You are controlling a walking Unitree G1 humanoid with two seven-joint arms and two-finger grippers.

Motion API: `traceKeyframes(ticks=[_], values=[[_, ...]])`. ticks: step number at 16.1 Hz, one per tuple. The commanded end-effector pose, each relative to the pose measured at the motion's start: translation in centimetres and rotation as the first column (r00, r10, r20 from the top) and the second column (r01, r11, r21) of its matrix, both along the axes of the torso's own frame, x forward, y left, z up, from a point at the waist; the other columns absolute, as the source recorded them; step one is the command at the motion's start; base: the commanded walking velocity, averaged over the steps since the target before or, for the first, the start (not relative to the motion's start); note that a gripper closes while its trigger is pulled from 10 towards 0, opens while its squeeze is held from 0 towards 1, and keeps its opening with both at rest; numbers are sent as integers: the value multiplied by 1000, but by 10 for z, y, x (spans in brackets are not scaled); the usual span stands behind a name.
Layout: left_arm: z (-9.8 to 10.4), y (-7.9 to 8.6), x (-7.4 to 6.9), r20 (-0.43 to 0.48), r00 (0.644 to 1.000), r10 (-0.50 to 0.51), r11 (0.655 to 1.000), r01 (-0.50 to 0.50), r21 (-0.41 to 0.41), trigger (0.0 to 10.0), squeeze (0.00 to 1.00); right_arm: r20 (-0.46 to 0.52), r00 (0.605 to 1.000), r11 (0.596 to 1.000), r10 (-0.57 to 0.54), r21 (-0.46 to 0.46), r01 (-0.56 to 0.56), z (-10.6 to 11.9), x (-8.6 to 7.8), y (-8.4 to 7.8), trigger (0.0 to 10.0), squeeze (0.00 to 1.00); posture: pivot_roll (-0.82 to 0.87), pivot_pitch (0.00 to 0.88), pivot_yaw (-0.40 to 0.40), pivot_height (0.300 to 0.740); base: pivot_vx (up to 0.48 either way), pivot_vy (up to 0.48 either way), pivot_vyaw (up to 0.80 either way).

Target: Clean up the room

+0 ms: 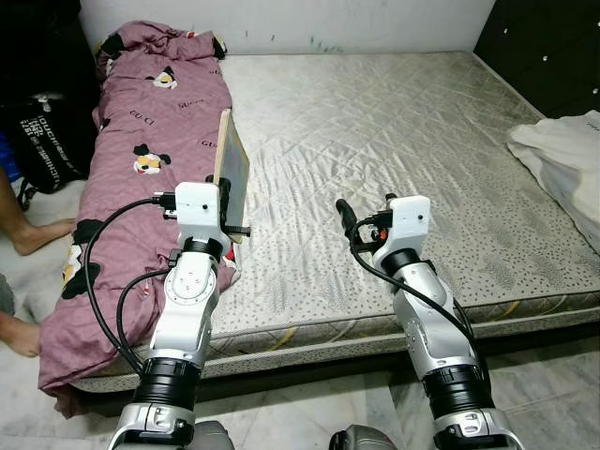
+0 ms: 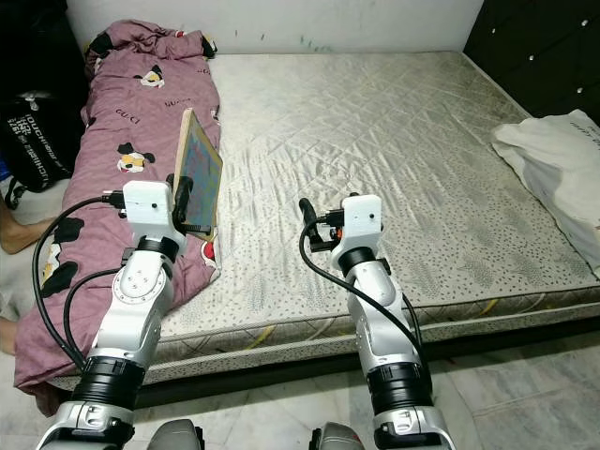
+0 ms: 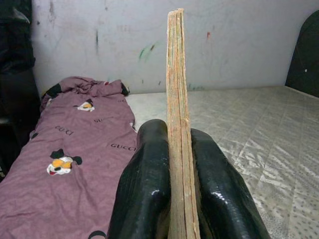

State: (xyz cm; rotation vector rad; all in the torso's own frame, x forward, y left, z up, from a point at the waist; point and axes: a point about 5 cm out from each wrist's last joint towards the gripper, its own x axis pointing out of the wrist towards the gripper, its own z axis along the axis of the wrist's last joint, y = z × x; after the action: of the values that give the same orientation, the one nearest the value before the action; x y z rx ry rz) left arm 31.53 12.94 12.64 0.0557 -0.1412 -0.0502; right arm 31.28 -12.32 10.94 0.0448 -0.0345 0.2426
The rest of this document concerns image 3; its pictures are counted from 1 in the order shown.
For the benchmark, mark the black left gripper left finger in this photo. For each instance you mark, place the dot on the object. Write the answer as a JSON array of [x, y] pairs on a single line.
[[142, 194]]

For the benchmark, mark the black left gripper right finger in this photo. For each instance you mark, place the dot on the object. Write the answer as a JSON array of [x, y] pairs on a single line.
[[221, 199]]

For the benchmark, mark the black suitcase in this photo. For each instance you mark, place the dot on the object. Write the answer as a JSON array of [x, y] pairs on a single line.
[[17, 112]]

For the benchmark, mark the black tufted headboard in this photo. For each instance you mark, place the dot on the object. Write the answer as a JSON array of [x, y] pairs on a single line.
[[306, 62]]

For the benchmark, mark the grey quilted mattress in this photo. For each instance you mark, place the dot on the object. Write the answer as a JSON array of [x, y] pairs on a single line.
[[261, 139]]

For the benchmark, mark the purple cartoon print blanket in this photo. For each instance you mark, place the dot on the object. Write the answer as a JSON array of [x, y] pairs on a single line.
[[74, 149]]

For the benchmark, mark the large black bag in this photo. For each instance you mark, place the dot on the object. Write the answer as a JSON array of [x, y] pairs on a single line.
[[15, 37]]

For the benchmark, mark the colourful picture book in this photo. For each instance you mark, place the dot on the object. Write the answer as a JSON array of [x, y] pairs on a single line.
[[178, 99]]

